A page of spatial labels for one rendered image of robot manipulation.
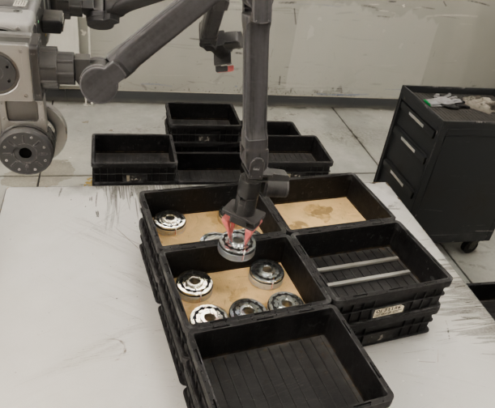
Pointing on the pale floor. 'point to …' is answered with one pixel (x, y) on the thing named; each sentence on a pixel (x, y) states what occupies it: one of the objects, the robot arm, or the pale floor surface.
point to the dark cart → (452, 163)
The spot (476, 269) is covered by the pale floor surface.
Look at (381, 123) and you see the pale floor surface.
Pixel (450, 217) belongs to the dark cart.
